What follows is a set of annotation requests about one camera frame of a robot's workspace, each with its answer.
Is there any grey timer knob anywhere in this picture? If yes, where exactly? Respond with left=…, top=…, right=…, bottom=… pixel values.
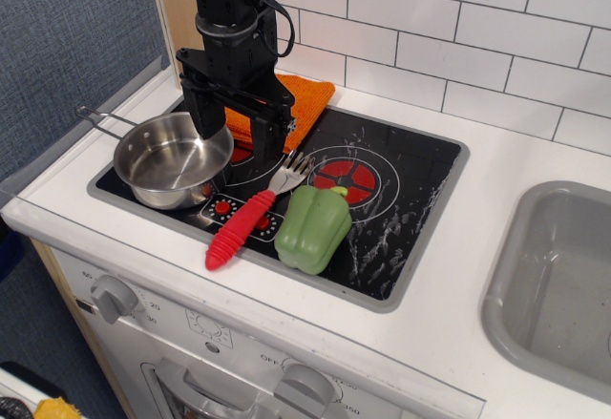
left=91, top=275, right=138, bottom=324

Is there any stainless steel pot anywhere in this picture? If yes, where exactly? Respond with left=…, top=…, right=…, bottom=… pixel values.
left=75, top=106, right=234, bottom=210

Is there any orange knitted towel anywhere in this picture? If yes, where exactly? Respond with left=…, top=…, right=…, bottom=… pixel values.
left=225, top=74, right=335, bottom=153

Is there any wooden side panel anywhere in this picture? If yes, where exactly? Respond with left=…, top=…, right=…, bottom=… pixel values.
left=156, top=0, right=203, bottom=88

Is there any grey oven door handle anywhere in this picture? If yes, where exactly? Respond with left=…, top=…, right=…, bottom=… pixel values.
left=155, top=358, right=277, bottom=418

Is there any green toy bell pepper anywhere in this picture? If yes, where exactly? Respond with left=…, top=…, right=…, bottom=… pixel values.
left=274, top=185, right=352, bottom=275

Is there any grey oven knob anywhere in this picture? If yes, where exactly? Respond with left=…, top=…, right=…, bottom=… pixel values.
left=273, top=364, right=335, bottom=418

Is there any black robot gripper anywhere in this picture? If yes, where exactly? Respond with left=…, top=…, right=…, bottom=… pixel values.
left=176, top=31, right=295, bottom=164

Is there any grey sink basin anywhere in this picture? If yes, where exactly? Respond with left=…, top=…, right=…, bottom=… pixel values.
left=481, top=181, right=610, bottom=403

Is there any black toy stovetop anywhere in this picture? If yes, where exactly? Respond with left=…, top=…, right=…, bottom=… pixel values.
left=88, top=107, right=469, bottom=312

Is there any fork with red handle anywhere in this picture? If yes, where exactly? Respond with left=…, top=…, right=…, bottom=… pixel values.
left=204, top=151, right=314, bottom=271

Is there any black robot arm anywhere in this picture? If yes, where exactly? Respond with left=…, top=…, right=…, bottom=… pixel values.
left=177, top=0, right=295, bottom=160

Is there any yellow object bottom left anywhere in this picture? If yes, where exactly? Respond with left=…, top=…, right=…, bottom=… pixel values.
left=33, top=397, right=82, bottom=419

